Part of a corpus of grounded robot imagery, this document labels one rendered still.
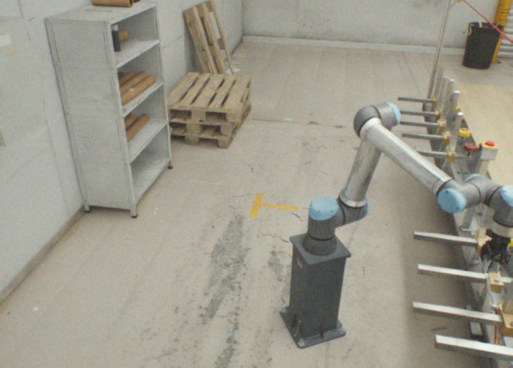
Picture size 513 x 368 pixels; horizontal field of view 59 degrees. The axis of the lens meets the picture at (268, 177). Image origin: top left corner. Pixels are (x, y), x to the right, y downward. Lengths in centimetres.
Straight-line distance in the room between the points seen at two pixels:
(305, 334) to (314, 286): 36
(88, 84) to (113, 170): 69
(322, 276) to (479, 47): 675
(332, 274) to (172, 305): 108
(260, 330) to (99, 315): 100
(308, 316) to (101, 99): 206
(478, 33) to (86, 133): 677
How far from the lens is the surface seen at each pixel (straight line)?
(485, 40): 870
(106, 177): 376
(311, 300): 259
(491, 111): 393
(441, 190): 175
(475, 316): 195
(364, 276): 329
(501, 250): 187
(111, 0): 381
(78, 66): 347
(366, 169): 226
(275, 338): 283
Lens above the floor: 214
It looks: 30 degrees down
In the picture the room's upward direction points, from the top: 2 degrees clockwise
